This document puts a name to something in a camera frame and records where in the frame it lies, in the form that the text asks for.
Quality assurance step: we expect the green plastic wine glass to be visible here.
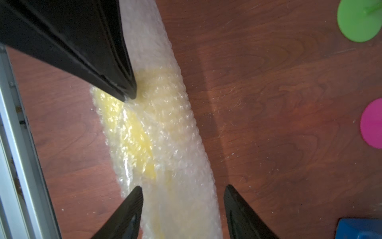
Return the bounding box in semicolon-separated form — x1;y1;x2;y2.
337;0;382;43

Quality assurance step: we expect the blue tape dispenser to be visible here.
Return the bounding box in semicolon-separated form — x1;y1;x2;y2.
335;218;382;239

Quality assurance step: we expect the aluminium mounting rail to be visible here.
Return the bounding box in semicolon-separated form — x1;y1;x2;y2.
1;44;62;239

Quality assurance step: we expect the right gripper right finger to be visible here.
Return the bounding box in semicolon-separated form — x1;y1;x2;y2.
223;184;278;239

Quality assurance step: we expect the pink plastic wine glass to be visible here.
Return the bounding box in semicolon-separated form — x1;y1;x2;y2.
360;98;382;149

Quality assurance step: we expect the yellow plastic wine glass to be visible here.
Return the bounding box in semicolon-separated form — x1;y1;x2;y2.
91;69;187;183

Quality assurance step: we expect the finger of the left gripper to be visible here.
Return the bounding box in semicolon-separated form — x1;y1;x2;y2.
1;1;137;101

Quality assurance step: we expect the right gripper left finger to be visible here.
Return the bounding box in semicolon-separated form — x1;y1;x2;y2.
92;186;144;239

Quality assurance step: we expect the bubble wrap sheet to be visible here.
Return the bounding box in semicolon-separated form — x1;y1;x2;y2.
89;0;224;239

